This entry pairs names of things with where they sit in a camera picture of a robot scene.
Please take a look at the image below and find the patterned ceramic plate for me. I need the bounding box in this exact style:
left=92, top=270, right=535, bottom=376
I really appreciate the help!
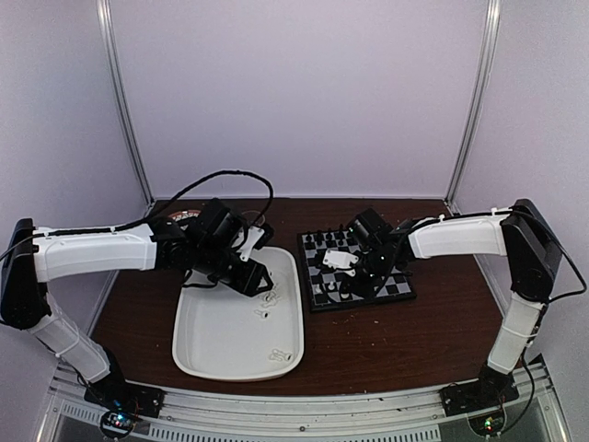
left=168, top=209, right=201, bottom=222

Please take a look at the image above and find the black and white chessboard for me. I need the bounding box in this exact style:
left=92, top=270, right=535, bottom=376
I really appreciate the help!
left=296, top=227, right=416, bottom=313

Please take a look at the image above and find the front aluminium rail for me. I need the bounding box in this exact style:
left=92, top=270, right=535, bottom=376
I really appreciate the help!
left=32, top=361, right=572, bottom=441

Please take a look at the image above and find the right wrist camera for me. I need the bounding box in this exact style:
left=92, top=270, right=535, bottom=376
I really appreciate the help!
left=322, top=250, right=360, bottom=277

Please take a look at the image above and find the aluminium frame post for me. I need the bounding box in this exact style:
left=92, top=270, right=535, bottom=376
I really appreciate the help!
left=445, top=0, right=502, bottom=212
left=96, top=0, right=155, bottom=206

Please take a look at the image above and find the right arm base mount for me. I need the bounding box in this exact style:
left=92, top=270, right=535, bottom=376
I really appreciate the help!
left=439, top=379, right=519, bottom=417

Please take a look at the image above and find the white chess piece pair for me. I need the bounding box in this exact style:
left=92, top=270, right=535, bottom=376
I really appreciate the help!
left=268, top=348, right=293, bottom=362

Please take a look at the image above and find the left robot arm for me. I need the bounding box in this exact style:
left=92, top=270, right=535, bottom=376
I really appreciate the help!
left=1, top=199, right=273, bottom=409

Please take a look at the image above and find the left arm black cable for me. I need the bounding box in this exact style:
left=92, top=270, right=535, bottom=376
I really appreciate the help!
left=110, top=169, right=275, bottom=231

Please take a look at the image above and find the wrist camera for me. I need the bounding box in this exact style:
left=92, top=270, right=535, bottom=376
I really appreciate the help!
left=232, top=224, right=274, bottom=262
left=322, top=250, right=360, bottom=277

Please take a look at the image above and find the black chess pieces row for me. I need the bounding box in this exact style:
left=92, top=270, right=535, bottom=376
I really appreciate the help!
left=298, top=225, right=358, bottom=250

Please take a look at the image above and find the clear drinking glass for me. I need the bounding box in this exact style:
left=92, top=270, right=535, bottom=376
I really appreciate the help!
left=242, top=210, right=266, bottom=227

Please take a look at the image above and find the right aluminium frame post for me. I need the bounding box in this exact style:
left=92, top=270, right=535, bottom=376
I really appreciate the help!
left=445, top=0, right=502, bottom=212

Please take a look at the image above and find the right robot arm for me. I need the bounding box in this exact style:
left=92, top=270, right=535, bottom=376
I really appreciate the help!
left=346, top=198, right=564, bottom=407

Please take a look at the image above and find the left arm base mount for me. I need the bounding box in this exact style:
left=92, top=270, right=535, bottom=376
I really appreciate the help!
left=84, top=382, right=165, bottom=418

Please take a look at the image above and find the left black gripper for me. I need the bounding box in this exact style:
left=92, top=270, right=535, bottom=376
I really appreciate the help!
left=193, top=240, right=273, bottom=297

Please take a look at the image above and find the left aluminium frame post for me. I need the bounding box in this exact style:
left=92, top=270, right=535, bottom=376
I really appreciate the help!
left=96, top=0, right=155, bottom=206

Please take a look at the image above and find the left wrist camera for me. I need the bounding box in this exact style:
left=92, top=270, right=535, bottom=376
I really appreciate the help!
left=232, top=224, right=274, bottom=262

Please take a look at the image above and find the white rectangular tray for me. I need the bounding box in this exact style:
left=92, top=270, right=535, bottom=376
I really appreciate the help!
left=172, top=247, right=305, bottom=382

